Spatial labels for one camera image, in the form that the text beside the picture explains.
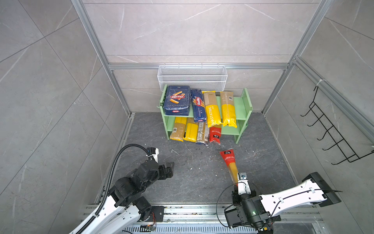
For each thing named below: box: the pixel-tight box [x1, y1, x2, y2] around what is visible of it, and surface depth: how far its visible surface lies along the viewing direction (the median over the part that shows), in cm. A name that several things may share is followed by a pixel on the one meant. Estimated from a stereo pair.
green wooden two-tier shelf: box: [159, 84, 253, 144], surface depth 84 cm
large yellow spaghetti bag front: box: [183, 117, 199, 143], surface depth 92 cm
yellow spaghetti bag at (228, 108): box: [220, 91, 238, 128], surface depth 83 cm
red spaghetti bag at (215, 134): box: [209, 126, 222, 144], surface depth 88 cm
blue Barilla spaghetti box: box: [190, 89, 207, 123], surface depth 83 cm
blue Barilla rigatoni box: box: [163, 85, 191, 116], surface depth 83 cm
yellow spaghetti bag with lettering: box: [202, 90, 223, 128], surface depth 82 cm
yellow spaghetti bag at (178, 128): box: [169, 117, 187, 142], surface depth 92 cm
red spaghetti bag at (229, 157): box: [220, 149, 239, 186], surface depth 78 cm
